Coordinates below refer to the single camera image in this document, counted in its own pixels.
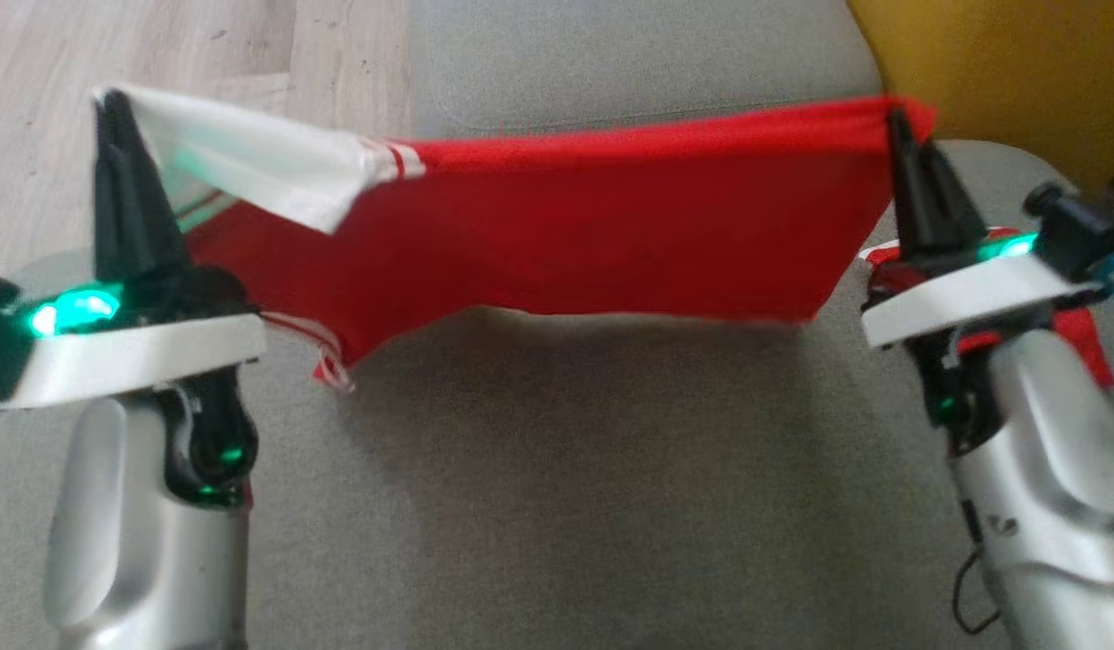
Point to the red shorts with white stripes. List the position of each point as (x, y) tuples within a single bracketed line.
[(1088, 350)]

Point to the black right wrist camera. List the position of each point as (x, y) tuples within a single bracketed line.
[(1072, 230)]

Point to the grey sofa back cushion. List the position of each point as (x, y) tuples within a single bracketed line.
[(611, 54)]

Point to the grey fabric sofa seat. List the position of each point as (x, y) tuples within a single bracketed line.
[(611, 496)]

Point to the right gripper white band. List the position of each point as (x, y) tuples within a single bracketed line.
[(963, 293)]

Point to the yellow upholstered furniture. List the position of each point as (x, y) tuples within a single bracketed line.
[(1017, 72)]

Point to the red basketball jersey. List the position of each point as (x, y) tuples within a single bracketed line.
[(611, 226)]

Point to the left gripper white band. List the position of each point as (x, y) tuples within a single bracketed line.
[(133, 357)]

